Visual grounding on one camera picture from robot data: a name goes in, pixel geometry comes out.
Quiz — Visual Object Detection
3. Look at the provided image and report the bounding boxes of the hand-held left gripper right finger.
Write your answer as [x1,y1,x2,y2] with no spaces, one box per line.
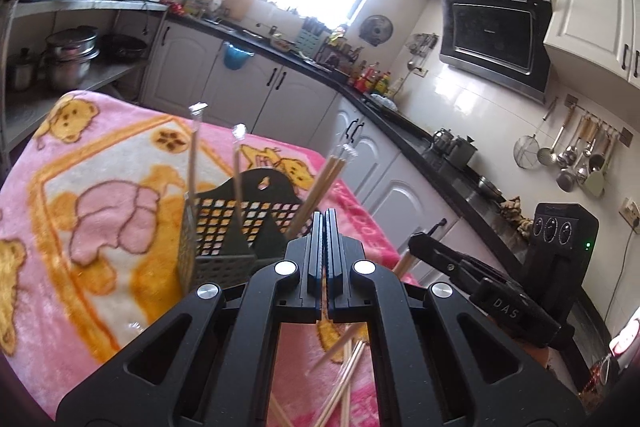
[325,208,588,427]

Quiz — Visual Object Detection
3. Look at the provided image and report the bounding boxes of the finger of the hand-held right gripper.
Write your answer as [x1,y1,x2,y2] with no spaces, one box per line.
[410,250,481,301]
[408,232,501,284]

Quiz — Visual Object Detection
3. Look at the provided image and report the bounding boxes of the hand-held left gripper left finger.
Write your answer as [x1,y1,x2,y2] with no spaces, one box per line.
[55,209,327,427]

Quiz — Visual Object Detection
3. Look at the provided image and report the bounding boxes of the chopstick pair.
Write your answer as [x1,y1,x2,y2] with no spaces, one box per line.
[287,143,358,240]
[392,252,418,280]

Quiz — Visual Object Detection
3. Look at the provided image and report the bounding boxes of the grey plastic utensil holder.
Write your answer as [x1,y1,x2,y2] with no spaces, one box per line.
[177,166,321,298]

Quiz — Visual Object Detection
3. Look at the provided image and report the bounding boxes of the bunch of bamboo chopsticks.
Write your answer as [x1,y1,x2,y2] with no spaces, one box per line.
[186,102,373,427]

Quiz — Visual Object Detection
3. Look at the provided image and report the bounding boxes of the row of hanging steel utensils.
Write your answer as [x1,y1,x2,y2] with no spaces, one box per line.
[555,114,621,198]

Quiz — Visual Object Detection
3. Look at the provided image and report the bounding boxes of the ginger roots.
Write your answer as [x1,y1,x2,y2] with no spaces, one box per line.
[502,197,533,238]

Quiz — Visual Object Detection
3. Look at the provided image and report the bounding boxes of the steel lidded jug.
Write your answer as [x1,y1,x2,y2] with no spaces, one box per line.
[450,136,478,170]

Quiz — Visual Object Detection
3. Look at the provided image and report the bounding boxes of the hanging steel ladle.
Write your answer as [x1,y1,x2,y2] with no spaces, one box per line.
[537,109,573,165]

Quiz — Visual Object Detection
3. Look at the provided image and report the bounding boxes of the small steel kettle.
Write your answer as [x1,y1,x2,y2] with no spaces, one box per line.
[431,128,456,155]

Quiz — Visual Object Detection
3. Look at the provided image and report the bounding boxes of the black kitchen countertop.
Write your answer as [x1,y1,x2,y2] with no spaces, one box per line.
[167,9,538,253]

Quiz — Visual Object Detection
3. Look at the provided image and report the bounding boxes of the white kitchen base cabinets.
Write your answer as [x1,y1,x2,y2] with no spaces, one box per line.
[140,18,526,293]

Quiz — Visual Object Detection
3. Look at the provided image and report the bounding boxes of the row of condiment bottles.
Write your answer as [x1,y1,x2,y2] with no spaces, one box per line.
[347,59,406,98]

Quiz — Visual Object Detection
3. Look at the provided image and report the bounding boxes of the hanging kitchen tools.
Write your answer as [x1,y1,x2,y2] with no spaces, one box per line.
[406,32,440,75]

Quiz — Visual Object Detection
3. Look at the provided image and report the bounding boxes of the blue hanging plastic basket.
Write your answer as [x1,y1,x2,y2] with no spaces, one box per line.
[222,41,254,72]

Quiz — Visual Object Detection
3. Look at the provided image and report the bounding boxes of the knife block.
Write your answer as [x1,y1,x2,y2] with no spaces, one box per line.
[295,17,328,60]

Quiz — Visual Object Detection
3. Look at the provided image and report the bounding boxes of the pink printed bear blanket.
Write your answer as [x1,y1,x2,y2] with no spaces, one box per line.
[0,89,421,427]

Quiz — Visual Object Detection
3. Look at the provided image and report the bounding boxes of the black range hood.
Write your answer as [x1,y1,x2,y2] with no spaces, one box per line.
[437,0,555,104]

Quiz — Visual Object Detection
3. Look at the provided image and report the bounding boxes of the white upper cabinet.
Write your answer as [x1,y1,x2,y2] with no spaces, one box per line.
[542,0,640,90]

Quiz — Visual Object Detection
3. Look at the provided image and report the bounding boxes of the black wok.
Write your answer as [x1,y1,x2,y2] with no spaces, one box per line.
[100,33,148,62]

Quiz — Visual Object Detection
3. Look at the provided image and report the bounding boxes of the stacked steel pots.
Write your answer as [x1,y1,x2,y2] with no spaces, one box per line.
[44,26,101,90]

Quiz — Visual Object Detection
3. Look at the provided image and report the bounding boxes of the metal shelf table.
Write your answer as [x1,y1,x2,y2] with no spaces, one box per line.
[0,0,171,148]

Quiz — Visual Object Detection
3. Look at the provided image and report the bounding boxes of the small lidded steel pot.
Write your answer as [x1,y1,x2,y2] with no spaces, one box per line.
[10,48,36,90]

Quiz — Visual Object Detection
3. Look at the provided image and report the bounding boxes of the black wire rack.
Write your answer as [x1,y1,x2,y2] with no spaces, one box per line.
[320,34,363,72]

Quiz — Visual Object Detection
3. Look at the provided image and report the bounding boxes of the small wall fan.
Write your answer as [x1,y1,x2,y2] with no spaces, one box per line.
[359,14,394,46]

